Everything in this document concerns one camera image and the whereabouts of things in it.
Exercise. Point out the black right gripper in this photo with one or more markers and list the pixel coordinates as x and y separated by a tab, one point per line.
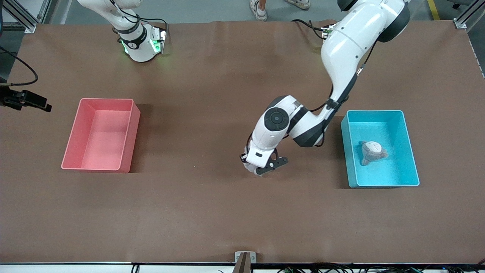
14	98

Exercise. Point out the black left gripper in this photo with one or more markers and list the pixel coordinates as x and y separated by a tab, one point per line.
244	160

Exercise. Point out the small grey plush toy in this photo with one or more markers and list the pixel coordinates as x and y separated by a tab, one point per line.
251	168

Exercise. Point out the grey plush toy white belly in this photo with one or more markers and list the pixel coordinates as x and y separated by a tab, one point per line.
373	149

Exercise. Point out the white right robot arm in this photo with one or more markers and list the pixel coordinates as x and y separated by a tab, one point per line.
140	49

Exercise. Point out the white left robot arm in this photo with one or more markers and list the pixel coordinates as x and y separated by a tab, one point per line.
352	45

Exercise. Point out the pink plastic box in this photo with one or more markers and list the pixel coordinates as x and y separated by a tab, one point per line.
102	144

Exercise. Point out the blue plastic box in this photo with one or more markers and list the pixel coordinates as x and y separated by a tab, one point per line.
394	172

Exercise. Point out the brown table cover mat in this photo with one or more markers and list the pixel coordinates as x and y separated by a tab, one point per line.
242	212

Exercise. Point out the white sneaker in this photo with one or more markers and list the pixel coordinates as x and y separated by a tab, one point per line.
258	10
299	3

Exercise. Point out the aluminium frame profile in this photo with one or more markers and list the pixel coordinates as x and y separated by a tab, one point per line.
464	19
22	17

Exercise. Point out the grey metal bracket plate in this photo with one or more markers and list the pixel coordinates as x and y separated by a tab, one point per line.
253	256

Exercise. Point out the brown camera post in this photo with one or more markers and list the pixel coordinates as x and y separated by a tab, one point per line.
242	263

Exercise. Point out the metal base connector bracket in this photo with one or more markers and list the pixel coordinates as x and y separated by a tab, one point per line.
326	31
161	40

